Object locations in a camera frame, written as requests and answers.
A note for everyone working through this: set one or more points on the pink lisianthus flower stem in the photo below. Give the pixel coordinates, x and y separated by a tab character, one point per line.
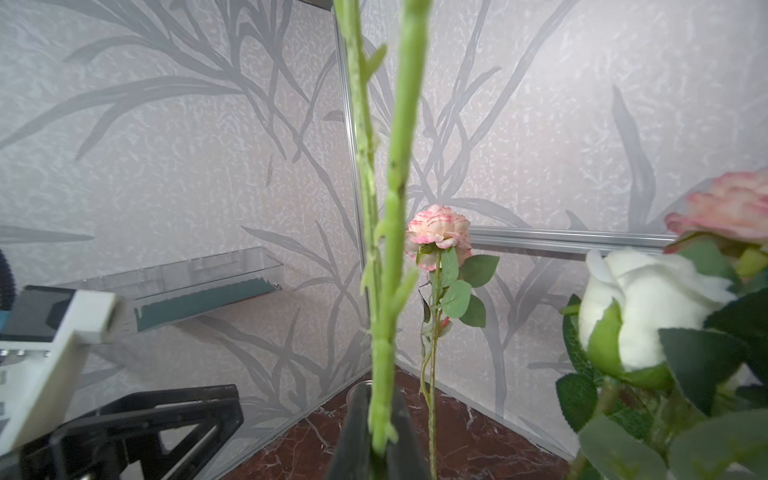
732	214

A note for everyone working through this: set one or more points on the clear acrylic wall shelf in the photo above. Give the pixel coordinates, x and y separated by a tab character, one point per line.
153	297

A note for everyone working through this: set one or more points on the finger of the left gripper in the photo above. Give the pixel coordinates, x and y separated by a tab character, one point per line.
172	434

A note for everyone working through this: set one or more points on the white rose stem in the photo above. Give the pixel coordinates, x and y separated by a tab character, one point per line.
670	366

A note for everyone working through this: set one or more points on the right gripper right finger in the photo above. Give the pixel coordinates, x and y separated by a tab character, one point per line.
405	459

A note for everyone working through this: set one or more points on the purple blue glass vase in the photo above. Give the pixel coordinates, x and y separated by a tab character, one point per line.
362	387

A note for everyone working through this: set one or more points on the pink white carnation stem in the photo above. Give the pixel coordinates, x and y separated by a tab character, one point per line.
386	284

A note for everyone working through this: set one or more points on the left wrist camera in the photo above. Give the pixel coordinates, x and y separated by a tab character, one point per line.
45	343

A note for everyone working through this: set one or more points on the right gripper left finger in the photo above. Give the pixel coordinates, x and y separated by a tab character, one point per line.
351	458

